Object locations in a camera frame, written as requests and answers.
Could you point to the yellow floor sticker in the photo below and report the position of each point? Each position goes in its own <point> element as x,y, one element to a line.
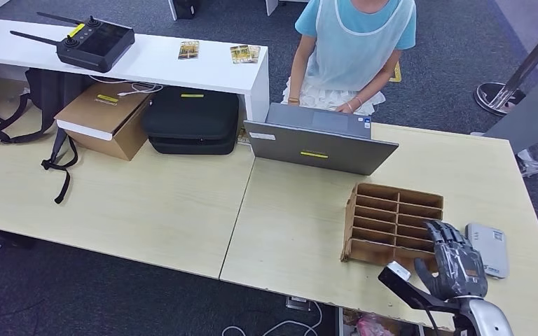
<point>395,74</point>

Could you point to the white furniture leg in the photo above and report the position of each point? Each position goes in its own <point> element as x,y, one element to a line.
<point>172,9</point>
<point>271,6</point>

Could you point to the person's right hand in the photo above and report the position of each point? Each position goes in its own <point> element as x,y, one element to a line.
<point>294,102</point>

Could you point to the power strip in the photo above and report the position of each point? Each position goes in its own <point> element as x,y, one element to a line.
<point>297,304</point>

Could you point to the grey laptop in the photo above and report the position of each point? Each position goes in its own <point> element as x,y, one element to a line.
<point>317,147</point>

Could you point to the person's left hand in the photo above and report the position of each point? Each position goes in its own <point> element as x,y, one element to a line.
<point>345,109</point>

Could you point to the wooden slotted card organizer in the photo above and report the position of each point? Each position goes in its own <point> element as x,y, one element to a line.
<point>366,252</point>

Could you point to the white raised counter shelf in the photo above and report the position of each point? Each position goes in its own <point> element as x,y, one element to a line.
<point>157,60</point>

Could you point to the small patterned card pile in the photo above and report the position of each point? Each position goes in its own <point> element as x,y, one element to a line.
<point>242,136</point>

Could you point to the person's right forearm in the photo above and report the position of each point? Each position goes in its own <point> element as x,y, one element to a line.
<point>301,65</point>

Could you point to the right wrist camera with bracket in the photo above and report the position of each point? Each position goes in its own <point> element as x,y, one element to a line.
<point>403,287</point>

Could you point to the black box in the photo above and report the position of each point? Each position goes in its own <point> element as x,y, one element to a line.
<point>186,8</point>

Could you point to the chrome stanchion post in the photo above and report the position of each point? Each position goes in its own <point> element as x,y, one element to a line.
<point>494,98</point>

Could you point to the white desk leg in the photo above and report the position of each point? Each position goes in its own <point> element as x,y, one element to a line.
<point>339,322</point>

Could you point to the black hard carry case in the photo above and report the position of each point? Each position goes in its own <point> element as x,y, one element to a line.
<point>189,120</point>

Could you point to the pink plastic bag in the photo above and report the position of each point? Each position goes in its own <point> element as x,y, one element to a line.
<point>371,327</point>

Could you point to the brown cardboard box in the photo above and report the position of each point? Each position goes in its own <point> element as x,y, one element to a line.
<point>105,116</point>

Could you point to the black remote controller with antennas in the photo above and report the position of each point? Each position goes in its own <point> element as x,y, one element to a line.
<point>95,45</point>

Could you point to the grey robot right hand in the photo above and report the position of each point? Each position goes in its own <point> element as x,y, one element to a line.
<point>459,269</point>

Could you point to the grey card reader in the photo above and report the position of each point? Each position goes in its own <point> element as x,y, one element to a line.
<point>491,250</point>

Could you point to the grey slanted panel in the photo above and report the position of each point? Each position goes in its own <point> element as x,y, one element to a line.
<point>536,119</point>

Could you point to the person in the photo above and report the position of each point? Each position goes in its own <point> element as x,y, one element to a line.
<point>352,51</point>

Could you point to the patterned ID card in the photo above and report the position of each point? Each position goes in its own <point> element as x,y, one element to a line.
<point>239,54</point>

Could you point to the person's left forearm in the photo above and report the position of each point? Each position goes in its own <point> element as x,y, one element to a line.
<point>378,76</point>

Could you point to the black backpack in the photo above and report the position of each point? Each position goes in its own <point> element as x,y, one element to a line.
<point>50,92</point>

